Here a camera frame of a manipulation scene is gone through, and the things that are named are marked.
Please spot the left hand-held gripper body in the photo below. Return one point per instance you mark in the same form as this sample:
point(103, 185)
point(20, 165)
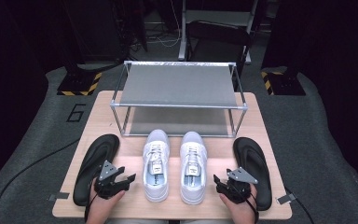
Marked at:
point(107, 183)

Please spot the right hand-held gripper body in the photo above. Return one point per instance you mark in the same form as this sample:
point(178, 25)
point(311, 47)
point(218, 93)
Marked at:
point(237, 188)

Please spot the black slipper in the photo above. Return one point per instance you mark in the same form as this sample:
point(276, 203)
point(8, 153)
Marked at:
point(90, 165)
point(254, 158)

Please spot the white sneaker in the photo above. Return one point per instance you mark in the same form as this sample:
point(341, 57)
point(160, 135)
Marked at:
point(193, 189)
point(156, 186)

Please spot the metal shoe rack grey shelves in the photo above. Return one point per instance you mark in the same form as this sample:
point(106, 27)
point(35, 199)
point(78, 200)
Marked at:
point(180, 85)

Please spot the person's right hand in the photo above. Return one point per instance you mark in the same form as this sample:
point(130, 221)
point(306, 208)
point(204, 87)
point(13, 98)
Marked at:
point(244, 213)

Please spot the person's left hand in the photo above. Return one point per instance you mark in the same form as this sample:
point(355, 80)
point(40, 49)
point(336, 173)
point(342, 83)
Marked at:
point(99, 208)

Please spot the grey tape piece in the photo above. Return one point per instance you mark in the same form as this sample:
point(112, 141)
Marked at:
point(286, 198)
point(59, 196)

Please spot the black stand base yellow stripes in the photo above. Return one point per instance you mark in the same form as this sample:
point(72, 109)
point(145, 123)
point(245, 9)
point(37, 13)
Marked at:
point(284, 84)
point(77, 84)

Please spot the black chair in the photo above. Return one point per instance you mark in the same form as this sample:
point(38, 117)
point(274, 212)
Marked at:
point(217, 35)

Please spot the white metal desk frame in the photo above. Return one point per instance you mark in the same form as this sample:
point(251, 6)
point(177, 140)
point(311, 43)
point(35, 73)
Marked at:
point(182, 37)

